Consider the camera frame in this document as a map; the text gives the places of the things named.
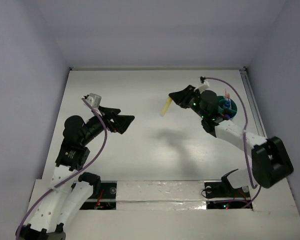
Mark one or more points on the clear yellow highlighter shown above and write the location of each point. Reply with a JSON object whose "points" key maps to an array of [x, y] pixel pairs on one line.
{"points": [[166, 106]]}

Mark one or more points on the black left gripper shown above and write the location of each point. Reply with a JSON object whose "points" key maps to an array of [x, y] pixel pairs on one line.
{"points": [[110, 119]]}

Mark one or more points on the clear spray bottle blue cap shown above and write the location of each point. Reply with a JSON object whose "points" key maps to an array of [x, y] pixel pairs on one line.
{"points": [[227, 104]]}

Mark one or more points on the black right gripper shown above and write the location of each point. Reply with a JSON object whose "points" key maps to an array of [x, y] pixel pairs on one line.
{"points": [[182, 96]]}

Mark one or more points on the purple capped black highlighter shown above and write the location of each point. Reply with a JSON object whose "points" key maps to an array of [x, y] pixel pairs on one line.
{"points": [[229, 117]]}

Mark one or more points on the teal round pen holder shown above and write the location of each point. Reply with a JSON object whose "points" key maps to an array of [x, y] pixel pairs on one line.
{"points": [[230, 111]]}

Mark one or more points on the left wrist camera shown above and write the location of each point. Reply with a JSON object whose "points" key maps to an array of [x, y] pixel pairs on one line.
{"points": [[92, 100]]}

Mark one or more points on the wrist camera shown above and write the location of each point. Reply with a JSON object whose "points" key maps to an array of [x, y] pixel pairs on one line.
{"points": [[204, 84], [92, 100]]}

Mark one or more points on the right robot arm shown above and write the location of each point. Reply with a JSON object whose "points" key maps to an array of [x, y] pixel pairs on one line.
{"points": [[267, 159]]}

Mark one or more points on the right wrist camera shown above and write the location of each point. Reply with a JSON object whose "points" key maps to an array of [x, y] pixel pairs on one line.
{"points": [[204, 84]]}

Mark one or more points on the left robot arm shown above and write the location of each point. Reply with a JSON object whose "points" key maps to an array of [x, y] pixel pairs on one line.
{"points": [[71, 185]]}

